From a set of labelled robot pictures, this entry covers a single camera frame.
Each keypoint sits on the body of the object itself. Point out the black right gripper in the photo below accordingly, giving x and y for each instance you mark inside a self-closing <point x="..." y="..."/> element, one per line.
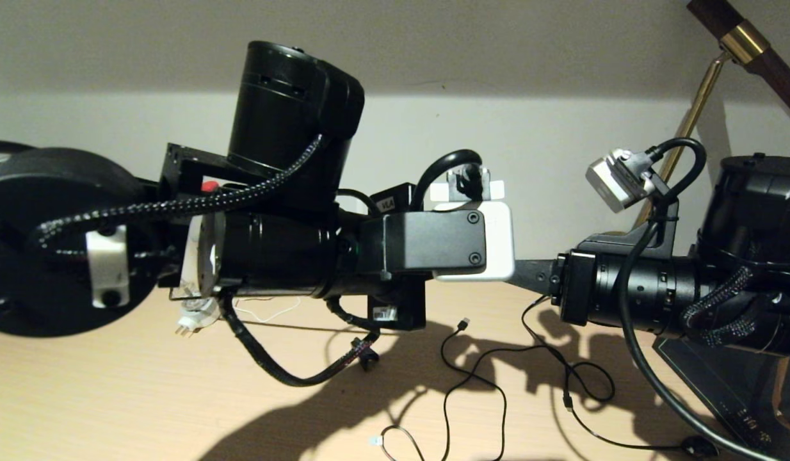
<point x="577" y="288"/>

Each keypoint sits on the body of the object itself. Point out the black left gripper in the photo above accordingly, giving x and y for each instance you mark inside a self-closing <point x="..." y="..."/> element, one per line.
<point x="401" y="307"/>

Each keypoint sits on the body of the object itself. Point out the grey plug-in night light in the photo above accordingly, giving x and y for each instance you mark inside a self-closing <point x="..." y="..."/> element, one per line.
<point x="191" y="317"/>

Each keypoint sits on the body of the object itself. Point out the small black clip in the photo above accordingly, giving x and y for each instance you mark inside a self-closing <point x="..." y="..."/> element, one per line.
<point x="368" y="363"/>

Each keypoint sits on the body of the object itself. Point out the clear red-label water bottle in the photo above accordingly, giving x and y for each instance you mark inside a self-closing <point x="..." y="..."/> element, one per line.
<point x="209" y="187"/>

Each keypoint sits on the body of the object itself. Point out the black box with bag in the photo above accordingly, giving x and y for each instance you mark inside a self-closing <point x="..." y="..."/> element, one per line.
<point x="741" y="410"/>

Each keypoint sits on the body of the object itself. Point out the brass desk lamp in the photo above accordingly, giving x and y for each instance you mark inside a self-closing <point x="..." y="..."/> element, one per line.
<point x="744" y="40"/>

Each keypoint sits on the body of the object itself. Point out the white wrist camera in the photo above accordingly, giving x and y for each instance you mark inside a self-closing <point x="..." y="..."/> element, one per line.
<point x="497" y="243"/>
<point x="616" y="186"/>

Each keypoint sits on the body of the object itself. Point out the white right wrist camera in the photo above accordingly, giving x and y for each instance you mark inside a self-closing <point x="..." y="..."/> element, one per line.
<point x="616" y="186"/>

